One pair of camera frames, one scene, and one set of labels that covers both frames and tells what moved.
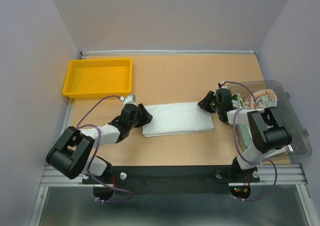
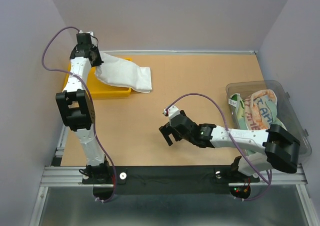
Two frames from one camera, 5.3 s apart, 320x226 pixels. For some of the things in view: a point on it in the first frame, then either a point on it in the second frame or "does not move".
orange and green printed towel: x=261 y=98 does not move
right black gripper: x=205 y=102 to x=166 y=130
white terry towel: x=169 y=119 to x=124 y=72
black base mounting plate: x=174 y=179 does not move
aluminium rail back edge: x=83 y=53 does not move
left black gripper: x=145 y=118 to x=99 y=61
